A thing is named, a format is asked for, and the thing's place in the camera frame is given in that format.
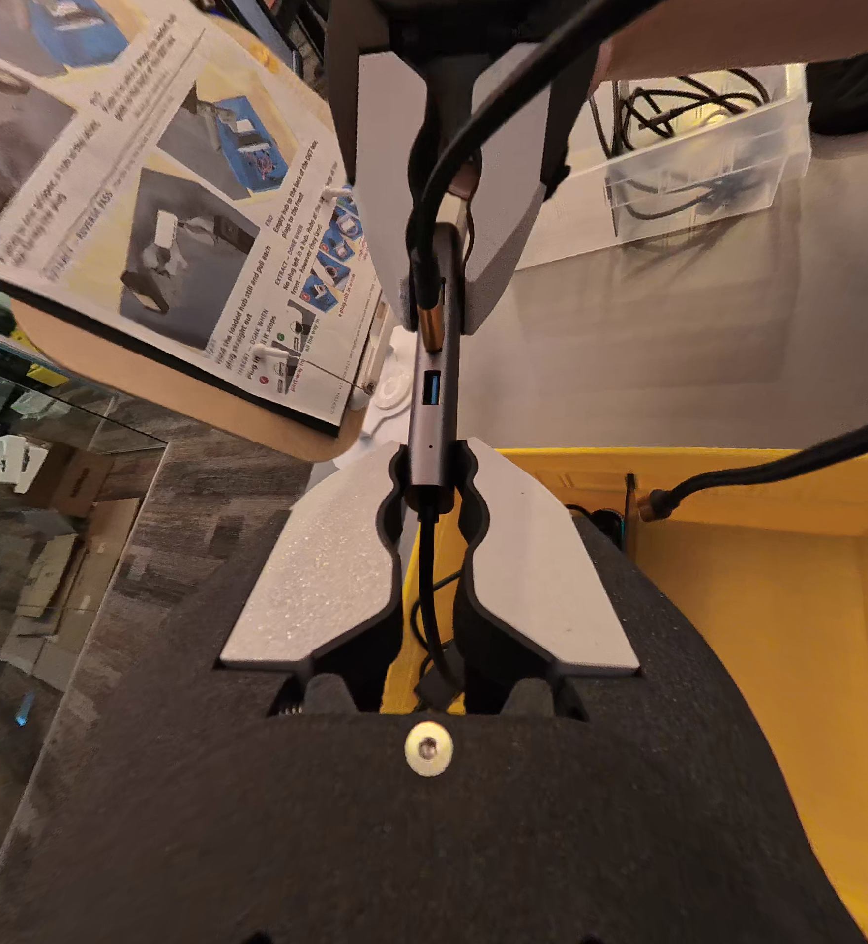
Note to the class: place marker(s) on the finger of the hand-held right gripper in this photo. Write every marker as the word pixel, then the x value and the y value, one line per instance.
pixel 387 177
pixel 515 177

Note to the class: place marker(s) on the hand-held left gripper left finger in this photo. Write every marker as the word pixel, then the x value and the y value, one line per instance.
pixel 316 590

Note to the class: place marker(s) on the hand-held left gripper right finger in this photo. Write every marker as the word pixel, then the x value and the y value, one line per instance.
pixel 545 590

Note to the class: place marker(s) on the black 7-port USB hub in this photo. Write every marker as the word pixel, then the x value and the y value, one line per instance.
pixel 655 502

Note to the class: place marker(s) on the slim grey usb hub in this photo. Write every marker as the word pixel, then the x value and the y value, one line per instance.
pixel 431 428

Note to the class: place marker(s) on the clear plastic bin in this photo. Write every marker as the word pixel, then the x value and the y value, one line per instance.
pixel 729 177

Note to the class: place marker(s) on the yellow plastic bin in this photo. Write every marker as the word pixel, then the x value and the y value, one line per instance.
pixel 788 664

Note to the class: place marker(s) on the person's right forearm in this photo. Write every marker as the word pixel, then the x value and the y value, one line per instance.
pixel 759 37

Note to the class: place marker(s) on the instruction poster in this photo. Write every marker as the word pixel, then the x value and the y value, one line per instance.
pixel 109 148

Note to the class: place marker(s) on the large glass window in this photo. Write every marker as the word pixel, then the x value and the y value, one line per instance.
pixel 36 590

